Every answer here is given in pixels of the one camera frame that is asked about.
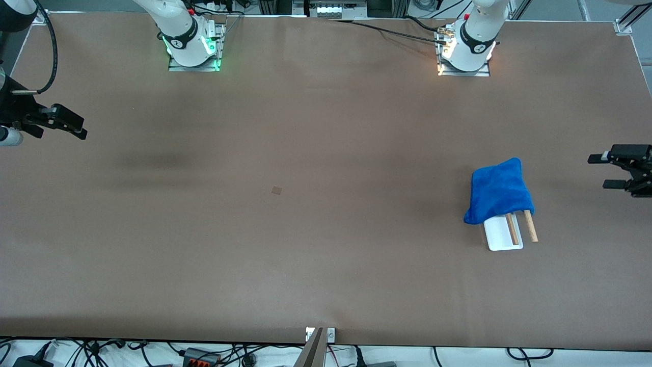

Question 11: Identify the blue fluffy towel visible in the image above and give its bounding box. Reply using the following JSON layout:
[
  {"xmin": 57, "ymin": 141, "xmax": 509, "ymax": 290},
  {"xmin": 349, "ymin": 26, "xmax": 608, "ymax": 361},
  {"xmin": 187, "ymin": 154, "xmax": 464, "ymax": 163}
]
[{"xmin": 464, "ymin": 157, "xmax": 535, "ymax": 225}]

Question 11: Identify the white rectangular tray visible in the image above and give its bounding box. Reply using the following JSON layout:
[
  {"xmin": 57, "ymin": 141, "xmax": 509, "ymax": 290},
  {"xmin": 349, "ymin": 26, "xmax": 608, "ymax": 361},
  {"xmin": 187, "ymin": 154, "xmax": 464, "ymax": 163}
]
[{"xmin": 481, "ymin": 210, "xmax": 539, "ymax": 251}]

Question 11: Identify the black orange connector box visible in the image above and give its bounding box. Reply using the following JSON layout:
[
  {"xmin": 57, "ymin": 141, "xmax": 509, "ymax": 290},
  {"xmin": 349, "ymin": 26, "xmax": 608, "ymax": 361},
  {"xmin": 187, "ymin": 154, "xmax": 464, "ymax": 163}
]
[{"xmin": 182, "ymin": 348, "xmax": 221, "ymax": 367}]

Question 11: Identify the white power strip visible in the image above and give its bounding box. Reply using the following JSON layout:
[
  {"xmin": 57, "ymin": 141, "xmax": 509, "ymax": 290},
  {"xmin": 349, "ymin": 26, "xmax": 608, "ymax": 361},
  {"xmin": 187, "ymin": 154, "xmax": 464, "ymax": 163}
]
[{"xmin": 308, "ymin": 0, "xmax": 368, "ymax": 19}]

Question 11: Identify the black cable along right arm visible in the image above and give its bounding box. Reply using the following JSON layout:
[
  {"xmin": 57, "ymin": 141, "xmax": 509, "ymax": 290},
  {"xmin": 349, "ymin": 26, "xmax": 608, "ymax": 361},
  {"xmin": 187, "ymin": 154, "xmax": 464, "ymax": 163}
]
[{"xmin": 10, "ymin": 0, "xmax": 59, "ymax": 96}]

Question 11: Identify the black looped cable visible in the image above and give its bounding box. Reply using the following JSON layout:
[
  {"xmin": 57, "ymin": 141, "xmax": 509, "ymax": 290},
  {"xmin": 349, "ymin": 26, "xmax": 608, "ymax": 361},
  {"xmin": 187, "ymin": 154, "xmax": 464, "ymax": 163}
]
[{"xmin": 507, "ymin": 348, "xmax": 555, "ymax": 361}]

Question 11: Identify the black cable across table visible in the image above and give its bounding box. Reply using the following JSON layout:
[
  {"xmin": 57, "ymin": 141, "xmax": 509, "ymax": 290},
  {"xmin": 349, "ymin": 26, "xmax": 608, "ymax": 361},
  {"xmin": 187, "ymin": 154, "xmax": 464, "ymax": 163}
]
[{"xmin": 331, "ymin": 18, "xmax": 452, "ymax": 46}]

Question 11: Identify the small metal clamp bracket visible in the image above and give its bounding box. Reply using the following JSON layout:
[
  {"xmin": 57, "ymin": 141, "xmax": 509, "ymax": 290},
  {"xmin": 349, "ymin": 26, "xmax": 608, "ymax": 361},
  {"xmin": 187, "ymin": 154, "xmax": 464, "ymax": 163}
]
[{"xmin": 306, "ymin": 327, "xmax": 336, "ymax": 343}]

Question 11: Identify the grey camera pole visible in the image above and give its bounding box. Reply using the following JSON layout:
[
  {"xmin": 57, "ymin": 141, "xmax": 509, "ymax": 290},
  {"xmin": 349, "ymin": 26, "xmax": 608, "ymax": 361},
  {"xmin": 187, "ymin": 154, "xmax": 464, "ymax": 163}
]
[{"xmin": 294, "ymin": 328, "xmax": 327, "ymax": 367}]

